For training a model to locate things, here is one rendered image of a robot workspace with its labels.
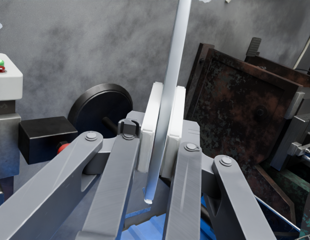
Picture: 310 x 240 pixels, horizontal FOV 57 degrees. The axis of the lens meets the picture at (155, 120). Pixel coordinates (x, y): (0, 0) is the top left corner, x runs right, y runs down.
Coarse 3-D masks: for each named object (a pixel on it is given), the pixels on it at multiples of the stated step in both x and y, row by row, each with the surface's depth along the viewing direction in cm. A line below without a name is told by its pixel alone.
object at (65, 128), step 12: (24, 120) 57; (36, 120) 58; (48, 120) 59; (60, 120) 60; (24, 132) 54; (36, 132) 54; (48, 132) 55; (60, 132) 56; (72, 132) 57; (24, 144) 55; (36, 144) 54; (48, 144) 55; (60, 144) 56; (24, 156) 56; (36, 156) 55; (48, 156) 56
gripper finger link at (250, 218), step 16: (224, 160) 14; (224, 176) 13; (240, 176) 14; (224, 192) 13; (240, 192) 13; (208, 208) 14; (224, 208) 13; (240, 208) 12; (256, 208) 12; (224, 224) 12; (240, 224) 11; (256, 224) 11
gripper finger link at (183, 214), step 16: (192, 144) 15; (176, 160) 14; (192, 160) 14; (176, 176) 13; (192, 176) 13; (176, 192) 12; (192, 192) 12; (176, 208) 11; (192, 208) 11; (176, 224) 11; (192, 224) 11
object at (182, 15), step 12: (180, 0) 17; (180, 12) 17; (180, 24) 17; (180, 36) 17; (180, 48) 17; (168, 60) 18; (180, 60) 17; (168, 72) 18; (168, 84) 18; (168, 96) 18; (168, 108) 18; (168, 120) 18; (156, 132) 19; (156, 144) 19; (156, 156) 20; (156, 168) 21; (156, 180) 22
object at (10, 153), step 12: (0, 108) 55; (12, 108) 56; (0, 120) 54; (12, 120) 55; (0, 132) 55; (12, 132) 56; (0, 144) 56; (12, 144) 57; (0, 156) 57; (12, 156) 59; (0, 168) 58; (12, 168) 60; (0, 180) 62; (12, 180) 64; (12, 192) 65
